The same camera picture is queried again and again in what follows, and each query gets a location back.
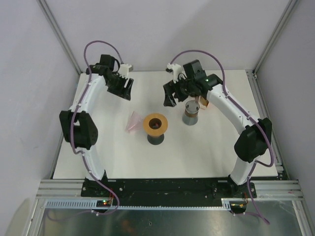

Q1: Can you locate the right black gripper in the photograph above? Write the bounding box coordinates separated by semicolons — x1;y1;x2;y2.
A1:
163;75;195;107

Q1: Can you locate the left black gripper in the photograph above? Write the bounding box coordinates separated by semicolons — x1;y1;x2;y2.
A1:
106;72;133;101

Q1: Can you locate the wooden dripper ring holder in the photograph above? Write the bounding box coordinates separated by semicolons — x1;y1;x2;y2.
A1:
143;113;168;137

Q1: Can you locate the red-rimmed glass carafe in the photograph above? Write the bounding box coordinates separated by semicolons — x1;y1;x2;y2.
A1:
147;134;164;145

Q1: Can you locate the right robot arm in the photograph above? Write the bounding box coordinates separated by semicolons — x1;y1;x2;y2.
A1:
163;59;272;197

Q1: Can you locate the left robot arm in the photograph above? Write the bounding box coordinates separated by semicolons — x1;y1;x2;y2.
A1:
59;55;134;197

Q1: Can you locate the coffee filter box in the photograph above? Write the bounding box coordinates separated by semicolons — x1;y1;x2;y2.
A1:
198;96;210;110

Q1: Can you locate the grey glass carafe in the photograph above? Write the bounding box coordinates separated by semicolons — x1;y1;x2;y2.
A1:
182;100;200;126

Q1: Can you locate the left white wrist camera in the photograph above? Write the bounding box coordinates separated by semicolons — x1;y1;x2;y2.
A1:
118;63;133;77

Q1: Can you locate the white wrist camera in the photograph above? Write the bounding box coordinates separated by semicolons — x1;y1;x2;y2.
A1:
166;63;186;83
118;63;133;77

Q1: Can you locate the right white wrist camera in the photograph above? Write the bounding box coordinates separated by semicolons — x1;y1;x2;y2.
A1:
166;63;186;83

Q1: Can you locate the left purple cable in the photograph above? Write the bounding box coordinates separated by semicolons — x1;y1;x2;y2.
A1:
46;40;124;221

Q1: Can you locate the purple cable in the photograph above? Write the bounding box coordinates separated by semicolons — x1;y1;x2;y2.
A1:
46;40;124;221
169;50;275;225

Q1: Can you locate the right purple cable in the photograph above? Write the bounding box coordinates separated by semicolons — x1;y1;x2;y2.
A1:
169;50;275;225

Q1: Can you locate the aluminium frame rail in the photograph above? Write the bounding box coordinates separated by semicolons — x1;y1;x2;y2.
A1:
36;178;303;200

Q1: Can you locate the grey slotted cable duct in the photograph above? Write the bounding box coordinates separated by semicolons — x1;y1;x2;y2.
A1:
46;199;231;210

